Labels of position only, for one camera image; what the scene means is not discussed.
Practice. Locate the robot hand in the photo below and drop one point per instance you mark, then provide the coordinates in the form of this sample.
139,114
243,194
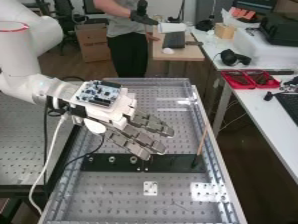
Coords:
114,106

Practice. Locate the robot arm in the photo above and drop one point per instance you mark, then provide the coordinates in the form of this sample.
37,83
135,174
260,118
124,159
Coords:
27,40

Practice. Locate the person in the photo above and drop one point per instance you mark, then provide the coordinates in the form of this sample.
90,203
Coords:
127,43

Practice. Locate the white mouse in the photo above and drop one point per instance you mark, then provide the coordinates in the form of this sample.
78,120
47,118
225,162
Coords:
168,50

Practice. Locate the wooden desk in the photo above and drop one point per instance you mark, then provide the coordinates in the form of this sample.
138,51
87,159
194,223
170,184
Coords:
178,55

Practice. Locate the black plate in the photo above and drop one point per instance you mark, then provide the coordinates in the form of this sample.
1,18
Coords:
174,164

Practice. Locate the thin stick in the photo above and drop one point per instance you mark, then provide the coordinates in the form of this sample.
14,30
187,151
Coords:
203,141

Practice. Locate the black keyboard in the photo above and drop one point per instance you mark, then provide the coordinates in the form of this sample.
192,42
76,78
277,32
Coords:
289,107
174,40

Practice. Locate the white desk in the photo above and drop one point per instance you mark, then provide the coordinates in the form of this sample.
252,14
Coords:
214,46
261,113

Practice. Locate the black office chair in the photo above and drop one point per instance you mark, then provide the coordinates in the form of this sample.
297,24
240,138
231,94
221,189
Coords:
67,16

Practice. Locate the red tray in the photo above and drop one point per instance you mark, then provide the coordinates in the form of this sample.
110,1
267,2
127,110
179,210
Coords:
264,78
239,79

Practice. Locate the black headphones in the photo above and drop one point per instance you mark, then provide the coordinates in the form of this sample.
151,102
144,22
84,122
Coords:
231,57

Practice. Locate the small cardboard box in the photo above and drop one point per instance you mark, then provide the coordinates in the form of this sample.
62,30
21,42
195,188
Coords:
225,31

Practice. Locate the clear box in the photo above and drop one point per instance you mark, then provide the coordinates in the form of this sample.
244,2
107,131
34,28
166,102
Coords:
208,196

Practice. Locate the orange flat piece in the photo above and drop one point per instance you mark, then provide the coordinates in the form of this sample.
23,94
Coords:
243,13

